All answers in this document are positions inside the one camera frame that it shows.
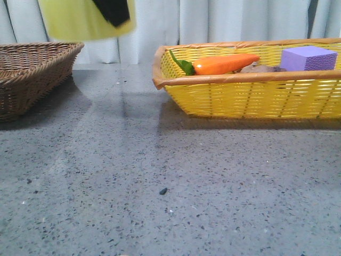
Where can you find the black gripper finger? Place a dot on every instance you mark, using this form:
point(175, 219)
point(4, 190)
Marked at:
point(115, 12)

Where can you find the yellow tape roll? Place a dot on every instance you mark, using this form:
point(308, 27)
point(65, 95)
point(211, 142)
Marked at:
point(81, 21)

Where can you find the white curtain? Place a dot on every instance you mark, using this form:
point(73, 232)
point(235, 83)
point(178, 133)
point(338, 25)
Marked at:
point(187, 22)

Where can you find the brown wicker basket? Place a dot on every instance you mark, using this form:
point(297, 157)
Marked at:
point(29, 71)

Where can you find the orange toy carrot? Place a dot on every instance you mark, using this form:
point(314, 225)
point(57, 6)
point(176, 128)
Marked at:
point(216, 65)

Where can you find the brown object in basket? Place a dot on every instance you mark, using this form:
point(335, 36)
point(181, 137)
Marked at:
point(256, 68)

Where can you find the yellow woven basket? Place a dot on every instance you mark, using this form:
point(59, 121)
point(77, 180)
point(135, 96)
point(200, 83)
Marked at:
point(298, 94)

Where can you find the purple foam cube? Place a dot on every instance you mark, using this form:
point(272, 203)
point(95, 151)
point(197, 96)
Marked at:
point(308, 58)

